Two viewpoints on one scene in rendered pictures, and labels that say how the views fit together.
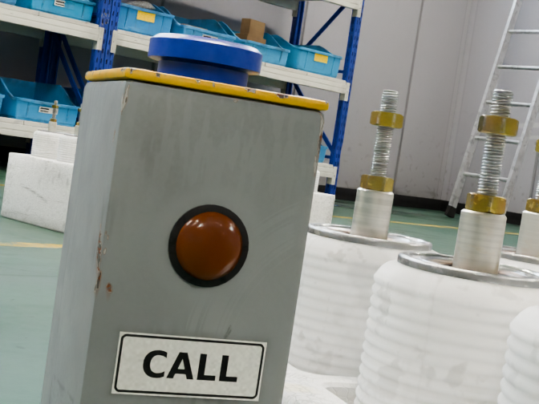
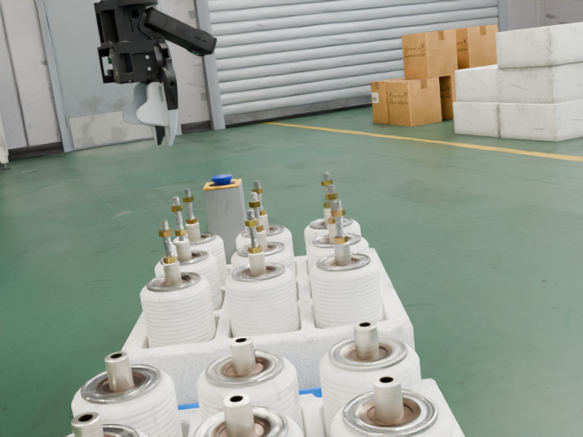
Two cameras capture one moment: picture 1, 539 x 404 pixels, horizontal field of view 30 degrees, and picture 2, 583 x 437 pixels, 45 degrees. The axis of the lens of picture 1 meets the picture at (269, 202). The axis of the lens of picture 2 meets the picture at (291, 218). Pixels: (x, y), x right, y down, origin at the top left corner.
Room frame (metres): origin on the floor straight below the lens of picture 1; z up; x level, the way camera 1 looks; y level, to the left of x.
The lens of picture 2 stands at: (0.97, -1.17, 0.53)
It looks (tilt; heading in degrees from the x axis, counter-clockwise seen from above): 13 degrees down; 112
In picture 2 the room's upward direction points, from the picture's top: 7 degrees counter-clockwise
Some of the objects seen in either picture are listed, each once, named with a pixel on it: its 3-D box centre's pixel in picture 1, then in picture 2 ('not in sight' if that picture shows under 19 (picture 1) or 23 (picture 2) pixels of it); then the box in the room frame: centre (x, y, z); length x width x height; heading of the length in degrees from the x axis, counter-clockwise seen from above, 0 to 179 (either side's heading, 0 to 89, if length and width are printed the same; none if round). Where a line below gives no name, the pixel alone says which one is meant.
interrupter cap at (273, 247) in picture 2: not in sight; (260, 250); (0.53, -0.21, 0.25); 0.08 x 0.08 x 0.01
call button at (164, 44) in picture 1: (203, 70); (222, 180); (0.36, 0.03, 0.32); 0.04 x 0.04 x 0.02
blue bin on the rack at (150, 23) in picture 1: (121, 16); not in sight; (5.57, 0.95, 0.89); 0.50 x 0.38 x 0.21; 41
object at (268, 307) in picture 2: not in sight; (266, 334); (0.57, -0.32, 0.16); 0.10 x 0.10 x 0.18
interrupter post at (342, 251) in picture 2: not in sight; (342, 253); (0.68, -0.28, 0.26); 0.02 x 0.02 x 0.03
